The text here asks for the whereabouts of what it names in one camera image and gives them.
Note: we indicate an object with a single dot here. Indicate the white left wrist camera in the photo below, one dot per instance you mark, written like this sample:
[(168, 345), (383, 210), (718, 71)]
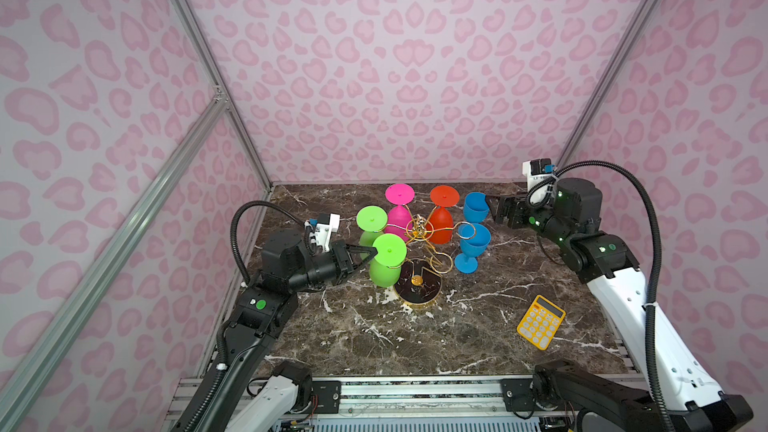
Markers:
[(318, 232)]

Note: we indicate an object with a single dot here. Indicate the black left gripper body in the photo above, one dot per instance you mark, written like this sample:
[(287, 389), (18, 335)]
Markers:
[(329, 267)]

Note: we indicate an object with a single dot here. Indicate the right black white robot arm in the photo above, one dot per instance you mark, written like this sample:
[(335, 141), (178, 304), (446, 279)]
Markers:
[(680, 394)]

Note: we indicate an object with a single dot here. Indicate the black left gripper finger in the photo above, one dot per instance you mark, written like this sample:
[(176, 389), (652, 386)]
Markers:
[(361, 262), (356, 250)]

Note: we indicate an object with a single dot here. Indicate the lime green wine glass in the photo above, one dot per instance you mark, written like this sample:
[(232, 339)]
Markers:
[(372, 220), (385, 268)]

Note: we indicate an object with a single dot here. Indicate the aluminium enclosure frame strut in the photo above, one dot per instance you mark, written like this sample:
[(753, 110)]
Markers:
[(119, 174)]

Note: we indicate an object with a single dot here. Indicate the magenta wine glass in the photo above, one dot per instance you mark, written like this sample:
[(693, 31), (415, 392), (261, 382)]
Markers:
[(399, 218)]

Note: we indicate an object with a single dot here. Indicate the gold wire wine glass rack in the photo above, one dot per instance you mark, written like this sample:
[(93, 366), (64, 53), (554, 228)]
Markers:
[(425, 266)]

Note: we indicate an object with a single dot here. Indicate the yellow calculator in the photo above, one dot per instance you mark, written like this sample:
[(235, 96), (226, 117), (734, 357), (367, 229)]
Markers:
[(540, 322)]

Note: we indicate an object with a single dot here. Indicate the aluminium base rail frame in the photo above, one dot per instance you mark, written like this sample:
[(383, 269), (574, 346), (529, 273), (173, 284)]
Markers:
[(292, 400)]

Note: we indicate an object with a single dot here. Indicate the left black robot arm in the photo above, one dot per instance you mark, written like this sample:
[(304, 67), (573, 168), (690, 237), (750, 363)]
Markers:
[(259, 317)]

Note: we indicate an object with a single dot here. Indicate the blue wine glass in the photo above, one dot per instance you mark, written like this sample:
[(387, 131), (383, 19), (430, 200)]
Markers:
[(474, 240), (475, 208)]

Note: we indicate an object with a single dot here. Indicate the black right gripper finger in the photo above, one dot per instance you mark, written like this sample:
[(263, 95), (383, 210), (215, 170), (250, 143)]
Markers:
[(502, 212), (489, 198)]

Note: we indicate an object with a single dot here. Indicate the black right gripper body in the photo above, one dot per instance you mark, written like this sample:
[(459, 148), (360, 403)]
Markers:
[(532, 216)]

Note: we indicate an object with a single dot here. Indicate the red wine glass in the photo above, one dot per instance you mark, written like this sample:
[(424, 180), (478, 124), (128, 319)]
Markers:
[(440, 222)]

